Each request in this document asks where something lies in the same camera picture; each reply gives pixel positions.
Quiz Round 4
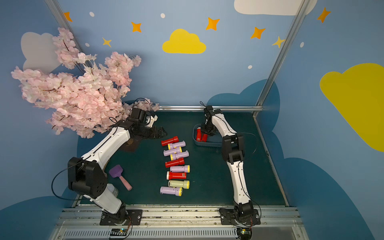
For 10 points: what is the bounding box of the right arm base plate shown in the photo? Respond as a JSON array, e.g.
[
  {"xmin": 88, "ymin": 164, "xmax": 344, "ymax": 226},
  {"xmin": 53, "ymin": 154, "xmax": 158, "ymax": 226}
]
[{"xmin": 219, "ymin": 208, "xmax": 261, "ymax": 227}]

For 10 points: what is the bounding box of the purple flashlight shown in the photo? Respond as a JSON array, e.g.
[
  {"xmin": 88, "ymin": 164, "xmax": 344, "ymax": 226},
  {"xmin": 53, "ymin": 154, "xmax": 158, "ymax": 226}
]
[
  {"xmin": 170, "ymin": 165, "xmax": 191, "ymax": 173},
  {"xmin": 170, "ymin": 151, "xmax": 190, "ymax": 161},
  {"xmin": 168, "ymin": 141, "xmax": 186, "ymax": 150},
  {"xmin": 163, "ymin": 147, "xmax": 182, "ymax": 157},
  {"xmin": 160, "ymin": 187, "xmax": 183, "ymax": 197}
]

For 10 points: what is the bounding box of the pink cherry blossom tree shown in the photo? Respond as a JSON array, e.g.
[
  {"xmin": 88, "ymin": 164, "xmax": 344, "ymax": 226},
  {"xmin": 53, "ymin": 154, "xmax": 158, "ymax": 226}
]
[{"xmin": 12, "ymin": 28, "xmax": 159, "ymax": 139}]

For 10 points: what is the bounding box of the silver tin can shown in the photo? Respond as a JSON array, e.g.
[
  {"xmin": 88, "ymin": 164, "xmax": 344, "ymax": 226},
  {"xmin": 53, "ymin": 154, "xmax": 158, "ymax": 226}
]
[{"xmin": 107, "ymin": 184, "xmax": 119, "ymax": 197}]

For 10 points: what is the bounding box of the purple pink spatula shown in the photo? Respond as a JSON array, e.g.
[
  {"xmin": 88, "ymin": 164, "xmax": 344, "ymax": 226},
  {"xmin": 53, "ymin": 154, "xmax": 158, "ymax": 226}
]
[{"xmin": 109, "ymin": 165, "xmax": 133, "ymax": 191}]

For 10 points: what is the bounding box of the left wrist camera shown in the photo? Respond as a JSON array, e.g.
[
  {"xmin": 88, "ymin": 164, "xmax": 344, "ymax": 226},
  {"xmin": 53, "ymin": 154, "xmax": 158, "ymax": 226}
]
[{"xmin": 146, "ymin": 115, "xmax": 158, "ymax": 128}]

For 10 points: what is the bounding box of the orange flashlight white head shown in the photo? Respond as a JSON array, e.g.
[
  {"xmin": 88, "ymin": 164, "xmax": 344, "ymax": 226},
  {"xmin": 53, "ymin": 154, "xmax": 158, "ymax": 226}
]
[{"xmin": 166, "ymin": 171, "xmax": 187, "ymax": 180}]

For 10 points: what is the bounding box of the large red flashlight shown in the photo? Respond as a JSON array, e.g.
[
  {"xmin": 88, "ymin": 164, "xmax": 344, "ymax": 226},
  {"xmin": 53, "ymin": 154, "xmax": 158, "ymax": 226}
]
[{"xmin": 202, "ymin": 134, "xmax": 208, "ymax": 142}]

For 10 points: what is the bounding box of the cream yellow flashlight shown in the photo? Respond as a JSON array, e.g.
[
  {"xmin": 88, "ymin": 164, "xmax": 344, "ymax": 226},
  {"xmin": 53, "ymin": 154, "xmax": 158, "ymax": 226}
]
[{"xmin": 168, "ymin": 180, "xmax": 190, "ymax": 189}]

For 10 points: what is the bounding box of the red flashlight upper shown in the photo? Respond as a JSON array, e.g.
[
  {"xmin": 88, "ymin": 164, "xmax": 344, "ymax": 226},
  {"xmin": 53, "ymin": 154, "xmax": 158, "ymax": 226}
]
[{"xmin": 161, "ymin": 136, "xmax": 179, "ymax": 146}]

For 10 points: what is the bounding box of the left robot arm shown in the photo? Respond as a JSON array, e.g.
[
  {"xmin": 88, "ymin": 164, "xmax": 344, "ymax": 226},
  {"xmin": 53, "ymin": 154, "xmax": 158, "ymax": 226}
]
[{"xmin": 68, "ymin": 108, "xmax": 167, "ymax": 226}]

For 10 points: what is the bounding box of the clear blue storage box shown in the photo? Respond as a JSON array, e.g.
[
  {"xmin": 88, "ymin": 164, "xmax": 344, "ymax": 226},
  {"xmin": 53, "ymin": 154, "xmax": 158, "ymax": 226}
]
[{"xmin": 193, "ymin": 124, "xmax": 223, "ymax": 148}]

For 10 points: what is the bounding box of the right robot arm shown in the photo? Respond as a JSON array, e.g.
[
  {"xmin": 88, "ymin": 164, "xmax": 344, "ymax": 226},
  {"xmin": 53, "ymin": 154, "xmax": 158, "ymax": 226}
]
[{"xmin": 201, "ymin": 106, "xmax": 255, "ymax": 224}]

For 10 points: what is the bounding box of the red flashlight white head top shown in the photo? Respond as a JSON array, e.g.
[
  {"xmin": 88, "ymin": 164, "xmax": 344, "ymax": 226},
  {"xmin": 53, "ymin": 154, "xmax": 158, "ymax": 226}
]
[{"xmin": 196, "ymin": 127, "xmax": 202, "ymax": 142}]

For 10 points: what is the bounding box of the red flashlight middle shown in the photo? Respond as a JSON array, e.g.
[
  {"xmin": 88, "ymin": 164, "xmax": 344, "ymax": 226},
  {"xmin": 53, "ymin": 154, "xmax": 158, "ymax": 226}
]
[{"xmin": 165, "ymin": 158, "xmax": 185, "ymax": 168}]

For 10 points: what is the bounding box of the purple flashlight bottom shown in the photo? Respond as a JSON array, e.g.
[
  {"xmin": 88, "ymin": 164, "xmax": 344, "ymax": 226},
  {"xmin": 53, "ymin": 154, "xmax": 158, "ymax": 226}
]
[{"xmin": 160, "ymin": 187, "xmax": 183, "ymax": 197}]

